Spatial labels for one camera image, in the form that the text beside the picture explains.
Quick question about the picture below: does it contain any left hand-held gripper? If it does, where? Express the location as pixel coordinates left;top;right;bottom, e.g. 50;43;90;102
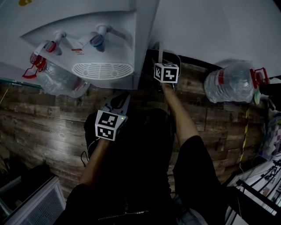
94;91;132;142

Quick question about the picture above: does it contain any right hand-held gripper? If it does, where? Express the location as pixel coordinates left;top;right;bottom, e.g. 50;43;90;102
153;62;180;84

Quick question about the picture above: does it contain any person's left forearm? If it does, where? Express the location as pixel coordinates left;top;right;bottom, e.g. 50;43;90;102
80;138;111;188

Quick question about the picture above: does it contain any person's right forearm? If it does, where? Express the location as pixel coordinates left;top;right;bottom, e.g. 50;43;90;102
161;83;199;146

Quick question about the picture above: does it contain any blue dispenser tap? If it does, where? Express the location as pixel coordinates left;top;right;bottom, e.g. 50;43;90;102
89;25;113;53

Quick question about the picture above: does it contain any person's black clothing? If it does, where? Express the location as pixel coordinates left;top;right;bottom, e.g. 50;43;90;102
54;109;229;225

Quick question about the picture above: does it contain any white water dispenser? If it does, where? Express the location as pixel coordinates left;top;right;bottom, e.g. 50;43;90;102
0;0;160;91

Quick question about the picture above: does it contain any red dispenser tap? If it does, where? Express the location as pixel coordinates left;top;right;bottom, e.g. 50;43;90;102
44;32;67;56

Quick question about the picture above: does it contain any yellow black striped floor strip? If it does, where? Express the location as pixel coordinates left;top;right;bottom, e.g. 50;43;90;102
239;103;251;163

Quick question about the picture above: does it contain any clear plastic storage bin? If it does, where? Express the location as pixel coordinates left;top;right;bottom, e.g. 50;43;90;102
262;114;281;159

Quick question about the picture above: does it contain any glass partition with blinds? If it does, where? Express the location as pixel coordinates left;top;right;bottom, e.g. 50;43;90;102
0;175;67;225

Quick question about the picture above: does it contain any work desk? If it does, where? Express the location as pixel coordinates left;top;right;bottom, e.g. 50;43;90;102
226;153;281;225

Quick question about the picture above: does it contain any thin cable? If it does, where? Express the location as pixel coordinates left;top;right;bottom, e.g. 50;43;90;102
80;139;98;168

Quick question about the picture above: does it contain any clear water bottle red handle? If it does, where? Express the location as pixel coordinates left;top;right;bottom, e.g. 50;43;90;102
22;51;91;98
204;59;270;104

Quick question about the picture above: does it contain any grey harness strap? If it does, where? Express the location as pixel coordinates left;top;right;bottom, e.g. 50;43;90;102
175;195;210;225

